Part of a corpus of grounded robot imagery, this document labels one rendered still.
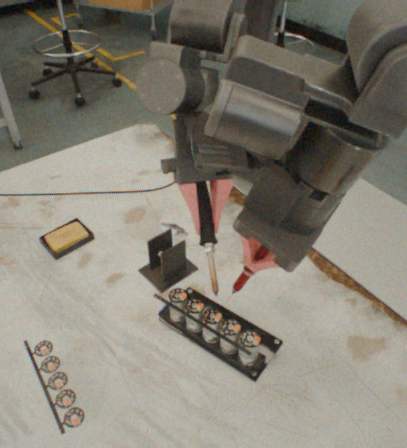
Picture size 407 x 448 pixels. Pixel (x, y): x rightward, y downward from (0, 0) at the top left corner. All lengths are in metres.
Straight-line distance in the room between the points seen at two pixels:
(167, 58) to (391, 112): 0.25
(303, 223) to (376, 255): 0.41
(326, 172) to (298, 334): 0.35
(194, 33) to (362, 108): 0.29
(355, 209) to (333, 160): 0.53
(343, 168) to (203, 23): 0.27
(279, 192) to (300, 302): 0.35
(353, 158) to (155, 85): 0.24
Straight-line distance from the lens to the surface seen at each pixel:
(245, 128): 0.32
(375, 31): 0.30
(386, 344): 0.67
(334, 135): 0.32
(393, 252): 0.80
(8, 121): 2.46
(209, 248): 0.57
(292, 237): 0.39
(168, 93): 0.48
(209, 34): 0.54
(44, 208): 0.86
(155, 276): 0.70
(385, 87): 0.29
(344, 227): 0.82
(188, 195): 0.55
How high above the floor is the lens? 1.28
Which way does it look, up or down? 43 degrees down
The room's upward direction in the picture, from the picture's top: straight up
